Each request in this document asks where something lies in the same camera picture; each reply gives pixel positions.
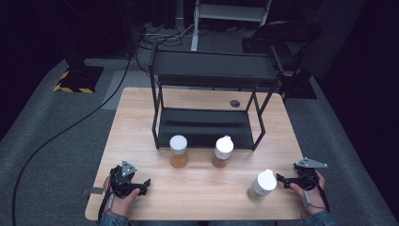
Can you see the brown spice jar flip lid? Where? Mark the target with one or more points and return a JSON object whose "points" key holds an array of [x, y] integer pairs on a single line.
{"points": [[222, 153]]}

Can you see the black striped floor base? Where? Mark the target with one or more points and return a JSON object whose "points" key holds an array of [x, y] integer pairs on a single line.
{"points": [[299, 88]]}

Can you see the grey tape strip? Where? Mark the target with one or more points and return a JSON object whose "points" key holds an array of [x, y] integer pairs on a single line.
{"points": [[94, 190]]}

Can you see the orange spice jar lid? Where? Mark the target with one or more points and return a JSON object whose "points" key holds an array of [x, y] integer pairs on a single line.
{"points": [[178, 153]]}

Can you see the white metal stand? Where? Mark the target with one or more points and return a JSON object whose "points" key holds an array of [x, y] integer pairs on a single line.
{"points": [[230, 12]]}

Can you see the black chair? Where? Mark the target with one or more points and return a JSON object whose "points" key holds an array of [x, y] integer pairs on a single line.
{"points": [[282, 34]]}

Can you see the pale spice jar flip lid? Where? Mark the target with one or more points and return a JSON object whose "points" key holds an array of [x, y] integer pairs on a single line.
{"points": [[262, 186]]}

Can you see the black two-tier metal rack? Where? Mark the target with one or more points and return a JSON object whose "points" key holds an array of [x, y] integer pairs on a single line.
{"points": [[207, 125]]}

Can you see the black stand with striped base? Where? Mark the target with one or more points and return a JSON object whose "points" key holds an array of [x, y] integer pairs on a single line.
{"points": [[80, 78]]}

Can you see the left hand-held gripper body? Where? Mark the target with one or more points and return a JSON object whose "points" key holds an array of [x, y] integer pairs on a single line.
{"points": [[120, 183]]}

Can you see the person's left hand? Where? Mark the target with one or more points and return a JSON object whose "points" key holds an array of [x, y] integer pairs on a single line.
{"points": [[120, 204]]}

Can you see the person's right hand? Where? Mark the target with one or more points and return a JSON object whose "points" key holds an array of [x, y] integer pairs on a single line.
{"points": [[313, 197]]}

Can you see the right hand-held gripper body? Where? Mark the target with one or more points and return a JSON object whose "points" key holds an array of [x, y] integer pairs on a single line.
{"points": [[309, 177]]}

